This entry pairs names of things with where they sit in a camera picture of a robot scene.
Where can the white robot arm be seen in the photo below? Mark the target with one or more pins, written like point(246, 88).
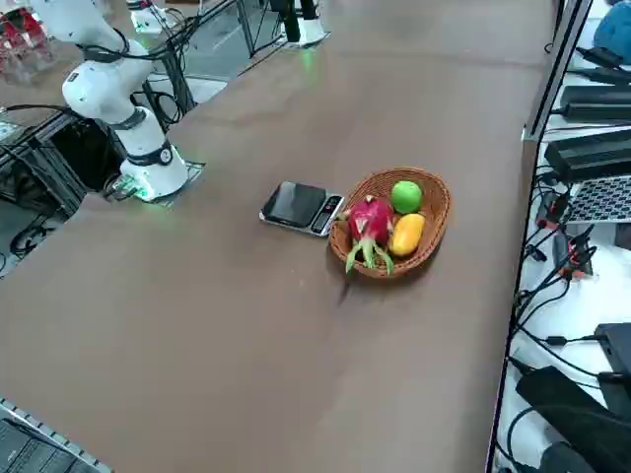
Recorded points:
point(148, 148)
point(318, 32)

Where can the white electronic kitchen scale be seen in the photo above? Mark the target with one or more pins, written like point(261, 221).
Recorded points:
point(296, 202)

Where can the long black power adapter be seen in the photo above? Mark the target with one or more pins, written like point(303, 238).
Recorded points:
point(596, 106)

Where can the red and black connector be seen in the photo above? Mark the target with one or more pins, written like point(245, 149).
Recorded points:
point(552, 209)

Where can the silver aluminium rail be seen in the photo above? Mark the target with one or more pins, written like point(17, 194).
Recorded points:
point(49, 432)

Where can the clear acrylic rack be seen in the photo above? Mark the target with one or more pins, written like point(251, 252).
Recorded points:
point(24, 69)

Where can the large black power adapter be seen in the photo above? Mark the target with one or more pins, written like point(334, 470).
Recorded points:
point(586, 153)

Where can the red translucent object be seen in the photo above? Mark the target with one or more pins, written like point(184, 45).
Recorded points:
point(15, 29)

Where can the pink dragon fruit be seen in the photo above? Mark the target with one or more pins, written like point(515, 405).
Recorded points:
point(370, 222)

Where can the black box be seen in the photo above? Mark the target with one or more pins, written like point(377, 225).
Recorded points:
point(616, 345)

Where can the silver aluminium post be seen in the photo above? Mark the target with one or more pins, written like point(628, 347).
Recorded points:
point(553, 74)

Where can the white device with green light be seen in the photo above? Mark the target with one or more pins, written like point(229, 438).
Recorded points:
point(145, 20)

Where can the blue rounded object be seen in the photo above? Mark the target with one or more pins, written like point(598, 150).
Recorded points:
point(613, 29)

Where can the black triangular frame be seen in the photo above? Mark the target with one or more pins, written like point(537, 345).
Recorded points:
point(246, 29)

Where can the red and black power strip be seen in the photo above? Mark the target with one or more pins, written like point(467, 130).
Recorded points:
point(574, 258)

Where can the small black power adapter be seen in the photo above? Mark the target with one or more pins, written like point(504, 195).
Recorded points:
point(599, 56)

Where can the white perforated board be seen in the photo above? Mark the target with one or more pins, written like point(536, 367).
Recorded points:
point(601, 197)

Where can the brown wicker basket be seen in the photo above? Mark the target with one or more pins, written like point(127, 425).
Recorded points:
point(434, 224)

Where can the yellow mango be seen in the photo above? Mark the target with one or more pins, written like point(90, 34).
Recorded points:
point(406, 236)

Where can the black metal frame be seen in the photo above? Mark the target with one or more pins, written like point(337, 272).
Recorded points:
point(49, 162)

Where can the green apple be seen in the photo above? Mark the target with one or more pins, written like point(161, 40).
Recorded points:
point(406, 197)

